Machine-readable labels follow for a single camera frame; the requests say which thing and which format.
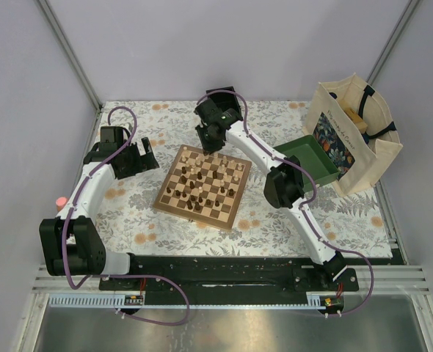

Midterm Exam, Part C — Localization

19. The wooden chess board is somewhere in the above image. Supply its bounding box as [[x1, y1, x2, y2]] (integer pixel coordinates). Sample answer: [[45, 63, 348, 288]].
[[153, 144, 252, 230]]

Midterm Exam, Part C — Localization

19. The green metal tray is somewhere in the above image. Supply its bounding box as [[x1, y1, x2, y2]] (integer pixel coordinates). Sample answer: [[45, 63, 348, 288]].
[[275, 135, 339, 188]]

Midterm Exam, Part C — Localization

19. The cream canvas tote bag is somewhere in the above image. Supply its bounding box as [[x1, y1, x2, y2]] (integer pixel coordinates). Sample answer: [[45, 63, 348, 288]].
[[302, 74, 403, 197]]

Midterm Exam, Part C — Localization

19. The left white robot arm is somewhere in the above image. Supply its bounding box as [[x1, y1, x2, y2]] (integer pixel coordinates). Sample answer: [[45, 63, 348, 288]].
[[39, 126, 159, 290]]

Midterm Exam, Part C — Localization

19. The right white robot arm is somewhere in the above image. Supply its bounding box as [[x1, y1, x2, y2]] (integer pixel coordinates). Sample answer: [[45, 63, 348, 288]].
[[194, 98, 347, 290]]

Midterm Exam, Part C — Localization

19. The black plastic bin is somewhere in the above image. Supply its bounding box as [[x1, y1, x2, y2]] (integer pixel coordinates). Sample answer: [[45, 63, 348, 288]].
[[205, 86, 241, 112]]

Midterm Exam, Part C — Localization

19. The floral table mat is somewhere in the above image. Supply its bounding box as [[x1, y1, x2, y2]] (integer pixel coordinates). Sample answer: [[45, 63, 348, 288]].
[[96, 100, 392, 258]]

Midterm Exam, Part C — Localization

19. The pink capped bottle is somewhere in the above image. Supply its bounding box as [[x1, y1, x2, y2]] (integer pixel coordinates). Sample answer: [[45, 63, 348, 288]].
[[55, 197, 68, 212]]

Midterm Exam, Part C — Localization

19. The wooden box in bag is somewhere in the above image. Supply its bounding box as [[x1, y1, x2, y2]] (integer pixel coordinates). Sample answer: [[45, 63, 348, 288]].
[[342, 107, 368, 133]]

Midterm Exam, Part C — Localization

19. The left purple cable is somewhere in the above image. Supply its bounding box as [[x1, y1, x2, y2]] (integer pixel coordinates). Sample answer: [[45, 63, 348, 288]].
[[62, 106, 192, 326]]

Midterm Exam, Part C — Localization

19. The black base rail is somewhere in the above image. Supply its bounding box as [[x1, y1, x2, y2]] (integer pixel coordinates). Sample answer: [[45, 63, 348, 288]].
[[98, 256, 360, 294]]

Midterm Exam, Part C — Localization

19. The white slotted cable duct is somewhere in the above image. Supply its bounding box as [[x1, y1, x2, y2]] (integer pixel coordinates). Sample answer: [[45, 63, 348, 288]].
[[48, 292, 326, 311]]

